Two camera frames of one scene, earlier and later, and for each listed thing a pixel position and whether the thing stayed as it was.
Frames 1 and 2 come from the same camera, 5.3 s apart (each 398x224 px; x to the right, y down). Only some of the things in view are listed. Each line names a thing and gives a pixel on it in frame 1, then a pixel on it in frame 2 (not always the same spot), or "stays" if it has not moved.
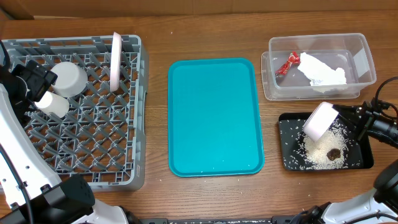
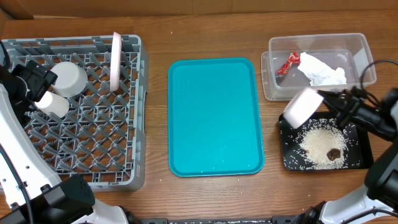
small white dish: (319, 121) -> (301, 106)
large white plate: (115, 62) stays
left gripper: (42, 77) stays
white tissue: (319, 73) stays
